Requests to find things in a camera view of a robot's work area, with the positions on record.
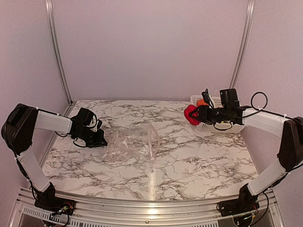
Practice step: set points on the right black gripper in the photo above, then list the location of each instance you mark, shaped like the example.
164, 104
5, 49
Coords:
206, 119

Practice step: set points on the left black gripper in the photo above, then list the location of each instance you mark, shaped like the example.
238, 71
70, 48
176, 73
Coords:
97, 143

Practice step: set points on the orange fake pepper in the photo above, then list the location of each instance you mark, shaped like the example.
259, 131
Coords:
201, 102

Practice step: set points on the clear zip top bag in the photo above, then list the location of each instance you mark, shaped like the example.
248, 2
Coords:
140, 142

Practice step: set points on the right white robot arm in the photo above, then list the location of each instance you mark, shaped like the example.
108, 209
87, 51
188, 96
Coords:
285, 130

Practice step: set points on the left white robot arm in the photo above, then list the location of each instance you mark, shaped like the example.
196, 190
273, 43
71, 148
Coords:
18, 132

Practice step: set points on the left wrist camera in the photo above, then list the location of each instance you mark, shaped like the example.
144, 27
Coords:
97, 125

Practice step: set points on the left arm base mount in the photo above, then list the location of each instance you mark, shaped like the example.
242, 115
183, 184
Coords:
58, 204

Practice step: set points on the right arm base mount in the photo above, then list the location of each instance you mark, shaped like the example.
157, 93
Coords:
234, 207

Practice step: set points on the front aluminium rail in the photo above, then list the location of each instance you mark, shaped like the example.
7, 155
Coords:
103, 212

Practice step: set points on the right aluminium frame post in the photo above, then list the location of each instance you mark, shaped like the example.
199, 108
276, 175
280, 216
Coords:
244, 42

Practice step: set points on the aluminium frame post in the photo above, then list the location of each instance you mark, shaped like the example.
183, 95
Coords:
244, 42
56, 49

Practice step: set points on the left aluminium frame post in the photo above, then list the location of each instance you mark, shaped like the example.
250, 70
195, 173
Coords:
56, 49

